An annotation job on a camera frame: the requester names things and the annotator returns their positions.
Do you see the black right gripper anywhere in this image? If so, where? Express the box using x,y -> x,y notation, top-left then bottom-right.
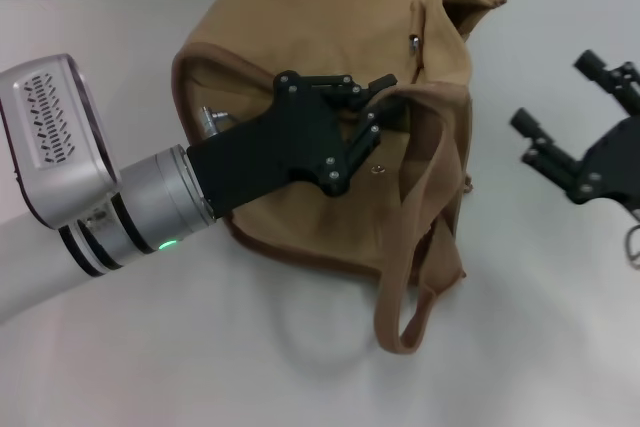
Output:
508,49 -> 640,222

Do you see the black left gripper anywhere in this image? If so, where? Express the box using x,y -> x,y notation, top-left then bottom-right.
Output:
186,70 -> 416,217

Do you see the khaki fabric food bag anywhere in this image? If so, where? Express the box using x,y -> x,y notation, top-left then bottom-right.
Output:
171,0 -> 509,356

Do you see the left gripper metal connector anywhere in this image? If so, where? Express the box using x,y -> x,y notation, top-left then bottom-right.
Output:
199,105 -> 237,141

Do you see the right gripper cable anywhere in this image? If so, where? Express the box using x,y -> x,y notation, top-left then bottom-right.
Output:
623,223 -> 640,269

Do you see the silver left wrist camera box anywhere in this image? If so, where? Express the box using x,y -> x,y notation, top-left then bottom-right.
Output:
0,53 -> 122,231

